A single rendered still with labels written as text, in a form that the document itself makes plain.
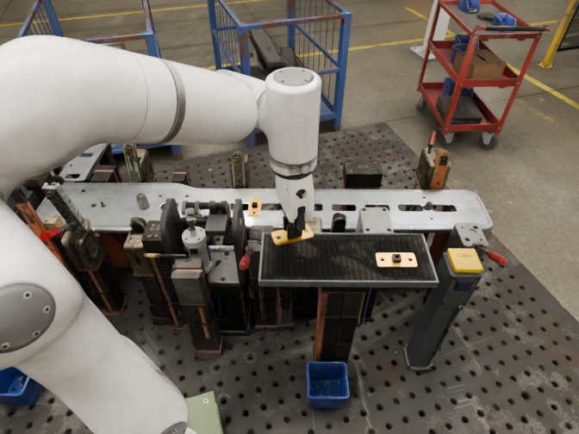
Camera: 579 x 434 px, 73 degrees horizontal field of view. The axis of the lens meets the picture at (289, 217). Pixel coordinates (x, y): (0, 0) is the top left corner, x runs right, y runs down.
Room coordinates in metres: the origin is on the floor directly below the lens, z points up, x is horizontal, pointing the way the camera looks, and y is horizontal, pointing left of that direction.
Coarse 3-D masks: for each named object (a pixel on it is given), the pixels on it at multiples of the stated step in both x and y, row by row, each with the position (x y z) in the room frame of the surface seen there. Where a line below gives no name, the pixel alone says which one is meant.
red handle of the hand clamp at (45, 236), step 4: (68, 224) 0.72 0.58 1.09; (72, 224) 0.73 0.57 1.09; (76, 224) 0.74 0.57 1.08; (56, 228) 0.67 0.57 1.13; (60, 228) 0.68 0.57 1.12; (64, 228) 0.69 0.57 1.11; (68, 228) 0.70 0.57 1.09; (72, 228) 0.72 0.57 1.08; (44, 232) 0.64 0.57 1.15; (48, 232) 0.64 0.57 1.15; (52, 232) 0.65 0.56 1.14; (56, 232) 0.66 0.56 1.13; (60, 232) 0.67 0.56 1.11; (40, 236) 0.63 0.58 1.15; (44, 236) 0.63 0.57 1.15; (48, 236) 0.63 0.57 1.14; (52, 236) 0.64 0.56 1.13; (56, 236) 0.65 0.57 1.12; (44, 240) 0.63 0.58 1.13
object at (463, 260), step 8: (448, 256) 0.56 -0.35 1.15; (456, 256) 0.56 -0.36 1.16; (464, 256) 0.56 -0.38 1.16; (472, 256) 0.56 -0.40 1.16; (456, 264) 0.53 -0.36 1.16; (464, 264) 0.53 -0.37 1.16; (472, 264) 0.53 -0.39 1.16; (480, 264) 0.53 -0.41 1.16; (472, 272) 0.52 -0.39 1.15; (480, 272) 0.52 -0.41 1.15
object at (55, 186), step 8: (56, 176) 0.76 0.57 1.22; (48, 184) 0.74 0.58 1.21; (56, 184) 0.73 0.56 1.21; (48, 192) 0.71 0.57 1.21; (56, 192) 0.72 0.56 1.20; (64, 192) 0.74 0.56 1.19; (56, 200) 0.72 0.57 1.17; (64, 200) 0.73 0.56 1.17; (56, 208) 0.73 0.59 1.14; (64, 208) 0.73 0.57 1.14; (72, 208) 0.74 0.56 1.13; (64, 216) 0.73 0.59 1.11; (72, 216) 0.73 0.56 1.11; (80, 216) 0.75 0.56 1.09; (80, 224) 0.74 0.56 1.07
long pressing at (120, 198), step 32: (96, 192) 0.96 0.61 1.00; (128, 192) 0.96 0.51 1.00; (160, 192) 0.96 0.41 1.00; (192, 192) 0.96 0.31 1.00; (224, 192) 0.96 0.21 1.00; (256, 192) 0.96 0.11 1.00; (320, 192) 0.96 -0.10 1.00; (352, 192) 0.96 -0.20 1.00; (384, 192) 0.96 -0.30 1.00; (416, 192) 0.96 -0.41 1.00; (448, 192) 0.96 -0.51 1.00; (96, 224) 0.81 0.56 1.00; (128, 224) 0.81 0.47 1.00; (256, 224) 0.81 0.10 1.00; (352, 224) 0.81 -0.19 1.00; (416, 224) 0.81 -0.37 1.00; (448, 224) 0.81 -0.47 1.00; (480, 224) 0.81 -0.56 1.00
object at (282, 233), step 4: (308, 228) 0.58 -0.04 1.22; (272, 232) 0.57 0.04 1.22; (276, 232) 0.57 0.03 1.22; (280, 232) 0.57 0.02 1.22; (284, 232) 0.57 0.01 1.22; (304, 232) 0.57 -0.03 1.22; (308, 232) 0.57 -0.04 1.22; (312, 232) 0.57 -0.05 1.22; (272, 236) 0.56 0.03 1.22; (276, 236) 0.56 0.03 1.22; (280, 236) 0.56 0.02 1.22; (284, 236) 0.56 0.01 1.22; (304, 236) 0.56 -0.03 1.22; (308, 236) 0.56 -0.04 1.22; (312, 236) 0.56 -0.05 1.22; (276, 240) 0.55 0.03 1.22; (280, 240) 0.55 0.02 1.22; (284, 240) 0.55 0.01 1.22; (288, 240) 0.55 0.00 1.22; (292, 240) 0.55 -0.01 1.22; (296, 240) 0.55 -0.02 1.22; (276, 244) 0.54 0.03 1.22; (280, 244) 0.54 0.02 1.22; (284, 244) 0.54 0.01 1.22
